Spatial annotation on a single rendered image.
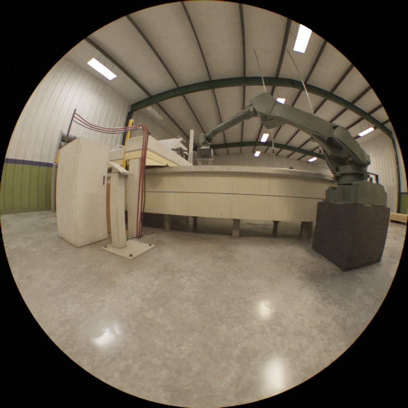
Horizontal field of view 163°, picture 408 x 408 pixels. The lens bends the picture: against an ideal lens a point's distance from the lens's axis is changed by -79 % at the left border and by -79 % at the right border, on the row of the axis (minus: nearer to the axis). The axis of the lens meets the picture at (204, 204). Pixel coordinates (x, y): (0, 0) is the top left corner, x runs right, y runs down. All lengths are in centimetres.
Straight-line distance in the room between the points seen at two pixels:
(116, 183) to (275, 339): 142
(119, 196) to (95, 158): 54
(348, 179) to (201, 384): 158
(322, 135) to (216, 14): 488
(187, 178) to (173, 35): 514
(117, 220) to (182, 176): 91
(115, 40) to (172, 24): 190
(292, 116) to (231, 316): 160
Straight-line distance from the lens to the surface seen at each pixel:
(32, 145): 547
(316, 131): 147
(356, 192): 126
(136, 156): 176
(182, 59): 642
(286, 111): 160
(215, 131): 216
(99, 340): 64
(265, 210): 163
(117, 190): 129
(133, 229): 176
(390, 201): 1012
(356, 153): 138
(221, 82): 701
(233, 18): 574
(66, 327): 74
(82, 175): 152
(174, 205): 175
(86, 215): 155
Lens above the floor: 50
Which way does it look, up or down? 3 degrees down
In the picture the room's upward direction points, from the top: 2 degrees clockwise
